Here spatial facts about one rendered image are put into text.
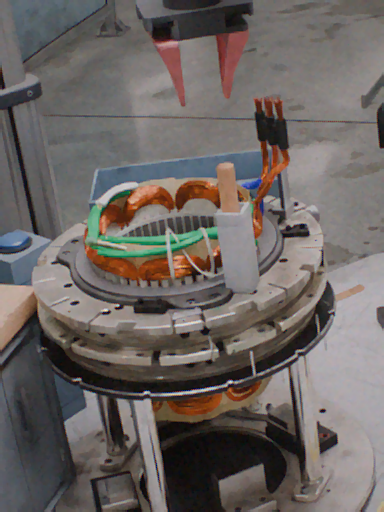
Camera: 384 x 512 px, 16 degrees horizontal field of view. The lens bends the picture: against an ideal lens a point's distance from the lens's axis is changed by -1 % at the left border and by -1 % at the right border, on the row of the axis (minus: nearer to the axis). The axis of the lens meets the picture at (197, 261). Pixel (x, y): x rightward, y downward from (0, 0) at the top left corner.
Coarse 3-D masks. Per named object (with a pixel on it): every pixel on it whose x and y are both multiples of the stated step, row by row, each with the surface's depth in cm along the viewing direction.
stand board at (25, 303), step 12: (0, 288) 151; (12, 288) 150; (24, 288) 150; (0, 300) 148; (12, 300) 148; (24, 300) 147; (36, 300) 150; (0, 312) 145; (12, 312) 145; (24, 312) 147; (0, 324) 143; (12, 324) 145; (0, 336) 142; (12, 336) 145; (0, 348) 142
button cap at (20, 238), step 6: (6, 234) 169; (12, 234) 168; (18, 234) 168; (24, 234) 168; (0, 240) 167; (6, 240) 167; (12, 240) 167; (18, 240) 166; (24, 240) 167; (0, 246) 167; (6, 246) 166; (12, 246) 166; (18, 246) 166
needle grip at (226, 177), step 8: (216, 168) 130; (224, 168) 130; (232, 168) 130; (224, 176) 130; (232, 176) 131; (224, 184) 131; (232, 184) 131; (224, 192) 131; (232, 192) 131; (224, 200) 132; (232, 200) 131; (224, 208) 132; (232, 208) 132
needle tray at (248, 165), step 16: (176, 160) 177; (192, 160) 177; (208, 160) 177; (224, 160) 177; (240, 160) 177; (256, 160) 177; (96, 176) 176; (112, 176) 178; (128, 176) 178; (144, 176) 178; (160, 176) 178; (176, 176) 178; (192, 176) 178; (208, 176) 178; (240, 176) 178; (256, 176) 178; (96, 192) 174; (256, 192) 168; (272, 192) 168
